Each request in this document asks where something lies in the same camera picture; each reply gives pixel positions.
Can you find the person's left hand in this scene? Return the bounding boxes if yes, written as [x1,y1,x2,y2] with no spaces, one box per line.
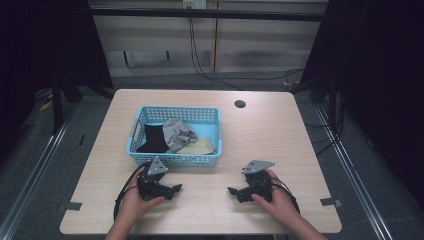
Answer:
[119,167,167,227]

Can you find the metal floor rail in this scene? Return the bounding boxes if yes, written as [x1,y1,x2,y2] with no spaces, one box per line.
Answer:
[313,103,396,240]
[0,106,79,240]

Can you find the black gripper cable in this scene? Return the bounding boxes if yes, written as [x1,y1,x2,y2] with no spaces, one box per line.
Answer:
[270,177,301,215]
[112,161,153,222]

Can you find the black metal stand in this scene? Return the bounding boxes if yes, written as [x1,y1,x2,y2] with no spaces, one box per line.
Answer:
[50,74,65,136]
[327,74,338,134]

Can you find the white wall outlet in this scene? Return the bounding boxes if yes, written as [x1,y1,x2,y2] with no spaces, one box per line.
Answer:
[182,0,208,10]

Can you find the black cloth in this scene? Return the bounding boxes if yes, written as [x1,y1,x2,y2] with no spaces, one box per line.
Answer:
[135,123,171,154]

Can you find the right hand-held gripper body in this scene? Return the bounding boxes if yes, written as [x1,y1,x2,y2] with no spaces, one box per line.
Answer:
[241,159,276,203]

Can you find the grey cloth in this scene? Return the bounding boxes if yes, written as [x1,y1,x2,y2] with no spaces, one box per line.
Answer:
[161,118,199,153]

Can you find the black floor cables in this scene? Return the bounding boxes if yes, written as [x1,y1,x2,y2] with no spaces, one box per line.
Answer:
[304,94,348,158]

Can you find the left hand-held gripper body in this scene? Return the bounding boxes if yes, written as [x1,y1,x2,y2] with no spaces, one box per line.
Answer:
[136,157,175,202]

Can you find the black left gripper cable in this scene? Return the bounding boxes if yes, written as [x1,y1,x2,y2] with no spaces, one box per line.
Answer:
[112,161,153,222]

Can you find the black wall cable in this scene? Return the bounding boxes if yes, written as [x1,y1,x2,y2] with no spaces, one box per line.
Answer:
[187,7,305,92]

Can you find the black horizontal frame bar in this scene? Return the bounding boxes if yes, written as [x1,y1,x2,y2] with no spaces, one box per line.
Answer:
[89,7,329,23]

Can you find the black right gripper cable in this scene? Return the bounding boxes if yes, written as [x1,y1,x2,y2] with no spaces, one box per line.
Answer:
[270,177,301,215]

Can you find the yellow floor item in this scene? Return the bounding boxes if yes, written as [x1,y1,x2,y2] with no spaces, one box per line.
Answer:
[38,99,54,113]

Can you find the black curtain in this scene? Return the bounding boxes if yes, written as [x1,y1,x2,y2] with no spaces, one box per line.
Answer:
[299,0,424,209]
[0,0,114,168]

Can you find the person's right hand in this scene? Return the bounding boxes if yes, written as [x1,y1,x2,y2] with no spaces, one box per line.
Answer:
[250,168,302,228]

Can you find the beige cloth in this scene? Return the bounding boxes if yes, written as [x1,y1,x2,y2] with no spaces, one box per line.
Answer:
[176,136,217,156]

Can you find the light blue plastic basket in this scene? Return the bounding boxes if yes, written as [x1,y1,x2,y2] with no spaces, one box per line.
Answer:
[125,105,224,169]

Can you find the grey tape strip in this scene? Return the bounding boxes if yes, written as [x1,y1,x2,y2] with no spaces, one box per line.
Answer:
[319,197,344,208]
[55,201,83,213]

